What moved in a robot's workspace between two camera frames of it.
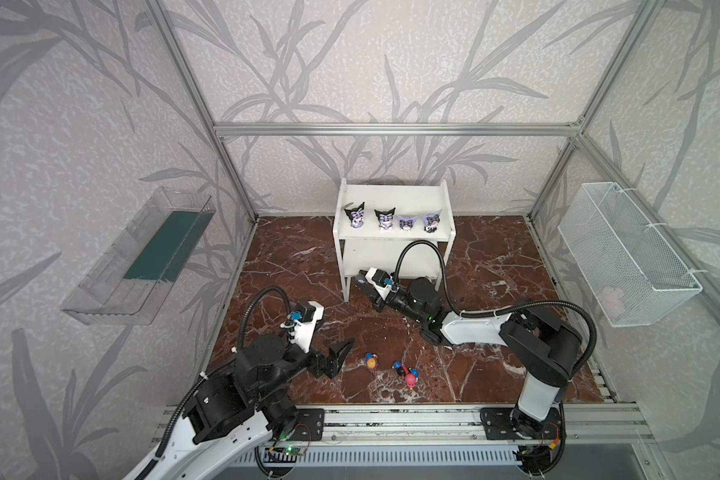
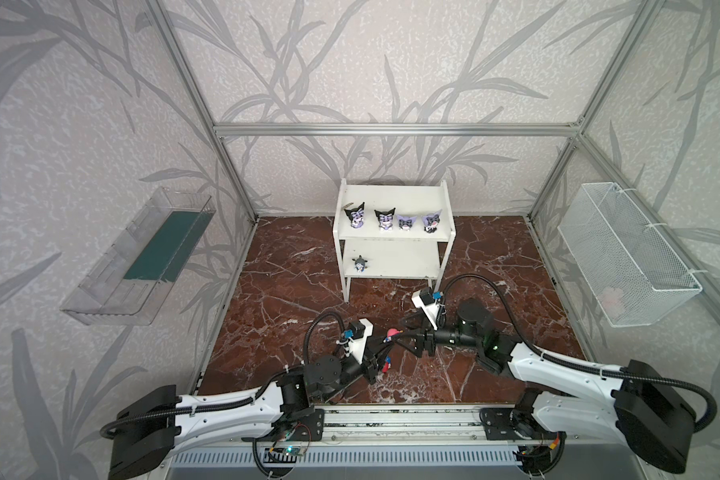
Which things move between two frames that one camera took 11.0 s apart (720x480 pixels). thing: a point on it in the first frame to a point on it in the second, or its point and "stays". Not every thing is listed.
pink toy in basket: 612,301 stays
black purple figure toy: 356,216 stays
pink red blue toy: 410,381 to 391,332
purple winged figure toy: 406,224 stays
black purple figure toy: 385,218 stays
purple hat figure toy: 431,221 stays
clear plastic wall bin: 134,280 stays
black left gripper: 321,362 to 371,358
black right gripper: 374,288 to 423,342
